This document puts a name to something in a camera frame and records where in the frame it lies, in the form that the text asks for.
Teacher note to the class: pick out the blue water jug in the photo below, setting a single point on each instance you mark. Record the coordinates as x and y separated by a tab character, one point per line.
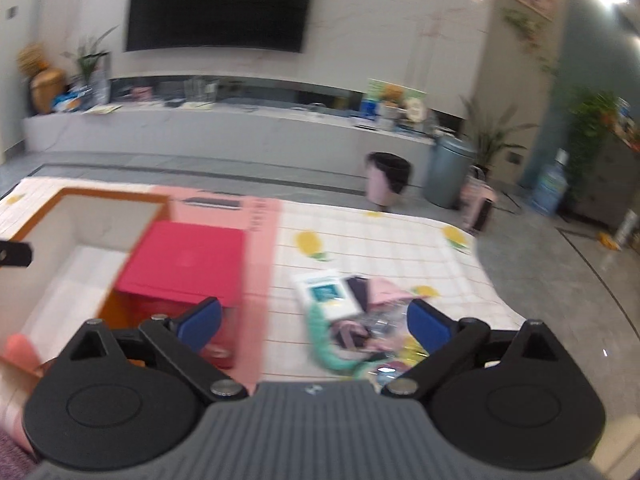
550	187

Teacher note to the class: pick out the dark navy cloth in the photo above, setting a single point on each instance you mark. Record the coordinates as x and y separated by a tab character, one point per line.
359	292

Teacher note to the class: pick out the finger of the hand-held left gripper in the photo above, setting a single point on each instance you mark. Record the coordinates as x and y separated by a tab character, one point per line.
15	254

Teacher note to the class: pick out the blue snack bags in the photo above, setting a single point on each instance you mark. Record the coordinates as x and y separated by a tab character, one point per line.
72	100

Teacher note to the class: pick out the bushy green plant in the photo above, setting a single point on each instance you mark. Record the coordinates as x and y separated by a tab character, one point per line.
592	130

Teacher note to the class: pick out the pink stool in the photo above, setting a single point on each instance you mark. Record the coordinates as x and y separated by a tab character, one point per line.
477	205

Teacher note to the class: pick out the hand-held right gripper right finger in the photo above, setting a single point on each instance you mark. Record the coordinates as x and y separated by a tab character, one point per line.
425	325

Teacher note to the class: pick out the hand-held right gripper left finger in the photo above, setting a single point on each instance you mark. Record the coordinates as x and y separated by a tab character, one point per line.
205	317

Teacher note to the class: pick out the grey trash can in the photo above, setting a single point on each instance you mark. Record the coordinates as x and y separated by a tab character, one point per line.
447	175

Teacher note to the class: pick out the brown round vase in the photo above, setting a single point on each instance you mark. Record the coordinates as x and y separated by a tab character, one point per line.
47	92

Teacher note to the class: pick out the grey marble television console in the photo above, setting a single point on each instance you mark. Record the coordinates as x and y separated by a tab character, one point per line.
200	130

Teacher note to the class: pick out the lemon print grid blanket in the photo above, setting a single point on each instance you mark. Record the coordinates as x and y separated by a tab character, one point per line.
375	245

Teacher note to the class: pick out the orange rimmed storage box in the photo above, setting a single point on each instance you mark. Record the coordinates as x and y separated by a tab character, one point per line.
75	240

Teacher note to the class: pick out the white packet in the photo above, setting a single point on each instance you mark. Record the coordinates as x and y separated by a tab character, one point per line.
322	290

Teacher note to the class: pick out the hanging green vine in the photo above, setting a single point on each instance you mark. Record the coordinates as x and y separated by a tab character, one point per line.
525	30

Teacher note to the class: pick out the green plant in glass vase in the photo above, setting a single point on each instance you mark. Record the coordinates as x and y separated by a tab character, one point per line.
90	60

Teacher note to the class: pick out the teal plush toy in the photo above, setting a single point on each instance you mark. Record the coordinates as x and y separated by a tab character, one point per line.
320	340

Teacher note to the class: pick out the papers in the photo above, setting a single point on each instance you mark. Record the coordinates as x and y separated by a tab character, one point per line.
102	109

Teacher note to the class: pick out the white bottle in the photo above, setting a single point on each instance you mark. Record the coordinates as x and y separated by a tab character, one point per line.
629	230

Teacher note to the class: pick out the small pink box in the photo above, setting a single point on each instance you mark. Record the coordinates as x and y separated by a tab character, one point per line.
141	94

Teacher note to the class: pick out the dried yellow flowers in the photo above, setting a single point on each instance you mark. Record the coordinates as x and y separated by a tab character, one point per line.
31	57

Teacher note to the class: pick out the small yellow object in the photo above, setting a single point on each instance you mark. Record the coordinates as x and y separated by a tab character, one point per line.
608	241

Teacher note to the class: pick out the red box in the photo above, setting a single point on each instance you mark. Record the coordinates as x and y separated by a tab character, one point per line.
185	260

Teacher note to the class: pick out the pink box lid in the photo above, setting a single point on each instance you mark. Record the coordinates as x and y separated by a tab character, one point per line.
257	270

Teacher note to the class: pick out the clear plastic packet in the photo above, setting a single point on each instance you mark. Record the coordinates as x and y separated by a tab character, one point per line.
387	320

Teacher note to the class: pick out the long leaf potted plant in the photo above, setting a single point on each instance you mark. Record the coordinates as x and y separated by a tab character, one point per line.
492	132

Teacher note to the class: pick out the black wall television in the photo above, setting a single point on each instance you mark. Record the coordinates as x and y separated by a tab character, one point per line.
220	5

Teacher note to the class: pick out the grey cabinet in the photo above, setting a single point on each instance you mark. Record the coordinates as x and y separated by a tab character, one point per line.
610	180

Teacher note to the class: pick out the pink cloth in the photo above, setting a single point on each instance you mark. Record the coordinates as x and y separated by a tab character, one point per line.
387	291

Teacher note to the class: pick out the green yellow printed box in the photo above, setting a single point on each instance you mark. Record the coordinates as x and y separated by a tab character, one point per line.
395	92

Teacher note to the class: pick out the pink trash bin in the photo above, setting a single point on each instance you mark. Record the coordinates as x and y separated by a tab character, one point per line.
387	180

